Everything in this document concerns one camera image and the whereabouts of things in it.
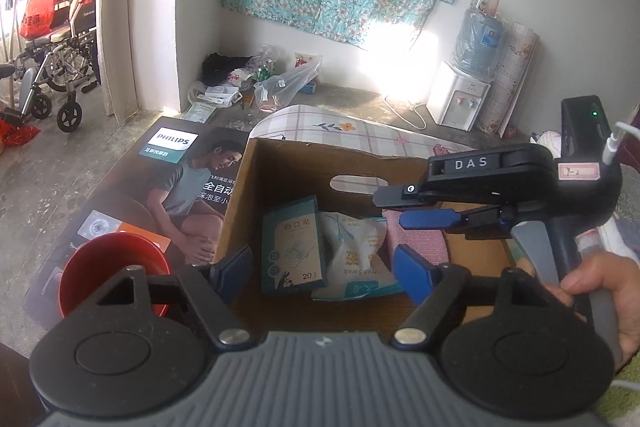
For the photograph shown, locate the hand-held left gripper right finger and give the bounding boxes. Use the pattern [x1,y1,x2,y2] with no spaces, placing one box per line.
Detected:
[390,243,548,350]

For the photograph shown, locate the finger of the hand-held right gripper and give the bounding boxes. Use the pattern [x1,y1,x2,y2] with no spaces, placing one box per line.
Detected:
[372,181,501,212]
[399,206,518,242]

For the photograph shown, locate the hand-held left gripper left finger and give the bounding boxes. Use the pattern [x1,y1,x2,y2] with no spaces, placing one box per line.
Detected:
[95,244,253,350]

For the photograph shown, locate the pink woven cloth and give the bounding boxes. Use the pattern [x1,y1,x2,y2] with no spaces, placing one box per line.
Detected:
[382,207,451,268]

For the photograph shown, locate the white cotton swab packet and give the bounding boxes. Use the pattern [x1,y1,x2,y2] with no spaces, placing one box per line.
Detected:
[310,211,406,303]

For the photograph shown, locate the teal bandage box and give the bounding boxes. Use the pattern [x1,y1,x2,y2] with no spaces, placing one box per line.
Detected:
[260,194,327,297]

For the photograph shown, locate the brown cardboard box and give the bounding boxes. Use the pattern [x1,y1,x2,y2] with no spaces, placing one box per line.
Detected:
[212,138,531,343]

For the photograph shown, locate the person's right hand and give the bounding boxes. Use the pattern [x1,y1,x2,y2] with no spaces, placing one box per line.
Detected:
[542,249,640,358]

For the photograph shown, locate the plaid printed bed sheet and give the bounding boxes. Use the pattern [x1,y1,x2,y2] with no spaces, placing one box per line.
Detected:
[249,104,481,162]

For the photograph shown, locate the patterned paper roll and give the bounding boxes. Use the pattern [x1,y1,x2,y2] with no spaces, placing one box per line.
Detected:
[475,21,541,136]

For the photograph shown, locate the white water dispenser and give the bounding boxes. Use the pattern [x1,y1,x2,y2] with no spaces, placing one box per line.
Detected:
[425,61,493,132]

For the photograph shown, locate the large printed cardboard box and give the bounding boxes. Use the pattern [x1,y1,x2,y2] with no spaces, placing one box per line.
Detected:
[22,114,251,333]

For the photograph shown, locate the red bowl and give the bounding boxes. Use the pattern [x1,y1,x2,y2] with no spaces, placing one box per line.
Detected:
[57,231,172,320]

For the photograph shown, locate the blue water jug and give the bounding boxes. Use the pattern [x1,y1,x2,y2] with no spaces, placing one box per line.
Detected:
[450,7,508,82]

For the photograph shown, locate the green paper sheet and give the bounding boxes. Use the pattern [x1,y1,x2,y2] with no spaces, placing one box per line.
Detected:
[182,101,218,124]

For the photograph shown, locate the clear plastic bag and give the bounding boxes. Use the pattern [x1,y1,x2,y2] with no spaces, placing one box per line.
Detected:
[252,57,323,112]

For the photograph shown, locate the white paper packets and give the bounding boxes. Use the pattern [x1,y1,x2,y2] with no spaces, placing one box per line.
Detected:
[187,79,243,108]

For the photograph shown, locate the black cloth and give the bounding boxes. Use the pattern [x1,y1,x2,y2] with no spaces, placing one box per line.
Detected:
[201,53,255,88]

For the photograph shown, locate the green terry towel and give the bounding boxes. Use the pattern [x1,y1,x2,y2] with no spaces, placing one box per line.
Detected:
[597,347,640,427]

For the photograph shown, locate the red cloth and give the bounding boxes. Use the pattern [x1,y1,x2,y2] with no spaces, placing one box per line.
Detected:
[0,119,41,148]

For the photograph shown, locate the folding wheelchair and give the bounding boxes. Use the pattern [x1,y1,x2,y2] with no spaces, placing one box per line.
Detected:
[0,0,101,134]

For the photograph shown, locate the orange plastic bag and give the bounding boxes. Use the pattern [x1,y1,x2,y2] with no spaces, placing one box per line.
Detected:
[20,0,58,40]

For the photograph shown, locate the white power cable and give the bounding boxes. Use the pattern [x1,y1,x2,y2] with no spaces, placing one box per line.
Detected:
[382,94,428,130]

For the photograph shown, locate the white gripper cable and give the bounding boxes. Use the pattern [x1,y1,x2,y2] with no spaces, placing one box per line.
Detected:
[602,122,640,168]

